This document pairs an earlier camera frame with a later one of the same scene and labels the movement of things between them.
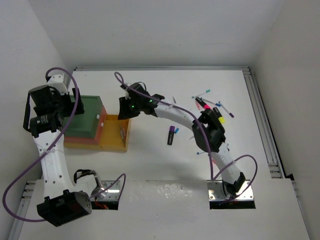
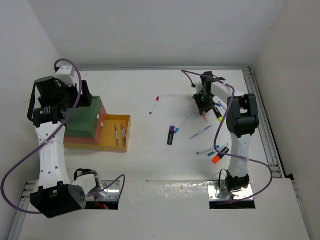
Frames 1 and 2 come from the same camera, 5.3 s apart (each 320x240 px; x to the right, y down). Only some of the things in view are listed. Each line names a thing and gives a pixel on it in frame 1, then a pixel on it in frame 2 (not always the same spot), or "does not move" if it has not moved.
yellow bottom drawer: x=114 y=136 does not move
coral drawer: x=95 y=141 does not move
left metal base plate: x=112 y=194 does not move
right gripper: x=125 y=112 to x=204 y=107
